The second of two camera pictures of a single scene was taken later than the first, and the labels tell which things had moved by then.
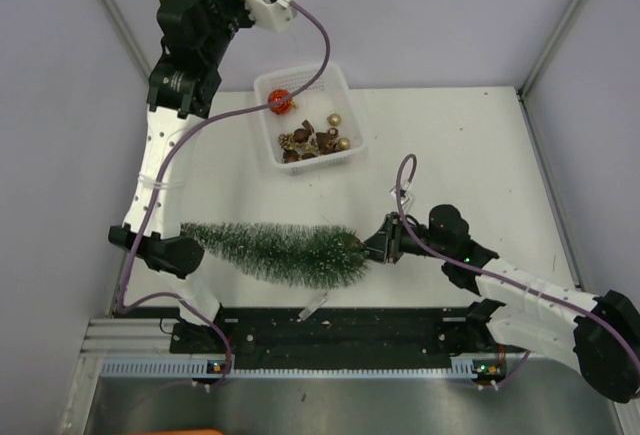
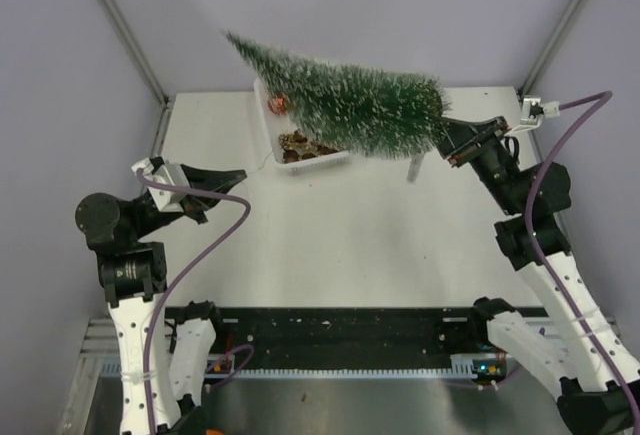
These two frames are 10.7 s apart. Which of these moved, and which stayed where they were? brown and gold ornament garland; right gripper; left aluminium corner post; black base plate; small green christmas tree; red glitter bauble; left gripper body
Moved: small green christmas tree; right gripper; left gripper body
Stayed: brown and gold ornament garland; left aluminium corner post; red glitter bauble; black base plate
